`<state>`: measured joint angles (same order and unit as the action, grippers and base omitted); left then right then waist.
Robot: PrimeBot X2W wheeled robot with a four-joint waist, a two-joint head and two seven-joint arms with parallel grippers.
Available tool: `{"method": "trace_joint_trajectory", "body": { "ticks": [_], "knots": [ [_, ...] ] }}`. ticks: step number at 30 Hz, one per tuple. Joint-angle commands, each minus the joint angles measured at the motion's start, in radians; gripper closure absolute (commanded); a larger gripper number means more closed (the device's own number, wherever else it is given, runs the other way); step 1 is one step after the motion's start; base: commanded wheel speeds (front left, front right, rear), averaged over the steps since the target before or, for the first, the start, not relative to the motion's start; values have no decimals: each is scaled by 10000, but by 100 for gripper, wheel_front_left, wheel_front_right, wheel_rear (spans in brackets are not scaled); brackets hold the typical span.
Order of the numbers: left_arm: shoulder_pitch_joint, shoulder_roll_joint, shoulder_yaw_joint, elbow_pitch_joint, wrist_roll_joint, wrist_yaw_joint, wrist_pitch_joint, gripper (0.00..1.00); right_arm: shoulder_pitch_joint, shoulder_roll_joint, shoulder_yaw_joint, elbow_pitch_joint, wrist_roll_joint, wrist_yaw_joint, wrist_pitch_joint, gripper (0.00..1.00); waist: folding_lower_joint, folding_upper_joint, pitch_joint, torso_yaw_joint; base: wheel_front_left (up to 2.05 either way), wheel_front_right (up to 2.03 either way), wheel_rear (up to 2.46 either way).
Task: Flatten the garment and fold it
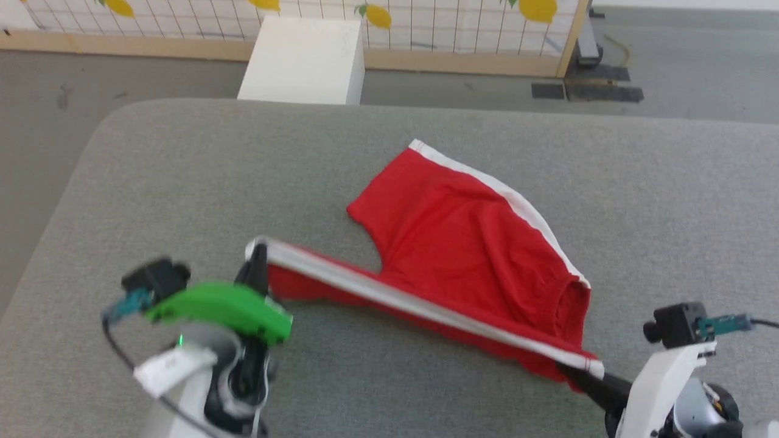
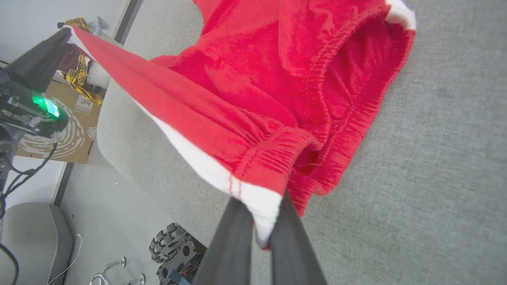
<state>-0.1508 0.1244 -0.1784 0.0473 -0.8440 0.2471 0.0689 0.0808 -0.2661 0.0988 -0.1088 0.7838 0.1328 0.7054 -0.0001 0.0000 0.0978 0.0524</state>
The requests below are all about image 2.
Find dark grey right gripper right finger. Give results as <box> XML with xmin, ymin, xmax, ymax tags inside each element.
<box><xmin>270</xmin><ymin>189</ymin><xmax>328</xmax><ymax>285</ymax></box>

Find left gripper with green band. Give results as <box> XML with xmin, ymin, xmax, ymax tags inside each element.
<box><xmin>0</xmin><ymin>27</ymin><xmax>74</xmax><ymax>138</ymax></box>

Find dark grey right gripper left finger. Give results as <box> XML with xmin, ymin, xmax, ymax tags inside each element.
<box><xmin>193</xmin><ymin>197</ymin><xmax>254</xmax><ymax>285</ymax></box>

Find red shorts with white stripes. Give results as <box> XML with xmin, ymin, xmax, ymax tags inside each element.
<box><xmin>65</xmin><ymin>0</ymin><xmax>417</xmax><ymax>250</ymax></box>

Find yellow plaid cloth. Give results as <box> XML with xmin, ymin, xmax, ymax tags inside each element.
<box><xmin>63</xmin><ymin>17</ymin><xmax>104</xmax><ymax>106</ymax></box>

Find white cloth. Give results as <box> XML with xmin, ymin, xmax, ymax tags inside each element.
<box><xmin>85</xmin><ymin>59</ymin><xmax>112</xmax><ymax>90</ymax></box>

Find pale blue-grey cloth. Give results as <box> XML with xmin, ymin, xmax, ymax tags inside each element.
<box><xmin>86</xmin><ymin>16</ymin><xmax>111</xmax><ymax>37</ymax></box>

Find printed cardboard box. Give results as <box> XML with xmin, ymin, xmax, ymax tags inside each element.
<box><xmin>16</xmin><ymin>78</ymin><xmax>104</xmax><ymax>165</ymax></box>

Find grey fabric sofa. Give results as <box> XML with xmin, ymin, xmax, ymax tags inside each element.
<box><xmin>96</xmin><ymin>0</ymin><xmax>507</xmax><ymax>285</ymax></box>

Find grey rounded ottoman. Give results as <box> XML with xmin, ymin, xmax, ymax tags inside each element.
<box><xmin>0</xmin><ymin>202</ymin><xmax>75</xmax><ymax>285</ymax></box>

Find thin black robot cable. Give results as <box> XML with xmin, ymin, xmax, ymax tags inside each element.
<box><xmin>0</xmin><ymin>142</ymin><xmax>58</xmax><ymax>220</ymax></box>

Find chrome metal bracket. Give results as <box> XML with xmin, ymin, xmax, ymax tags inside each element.
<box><xmin>89</xmin><ymin>257</ymin><xmax>146</xmax><ymax>285</ymax></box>

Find thin white cable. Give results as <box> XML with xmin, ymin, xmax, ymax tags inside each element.
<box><xmin>47</xmin><ymin>233</ymin><xmax>83</xmax><ymax>285</ymax></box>

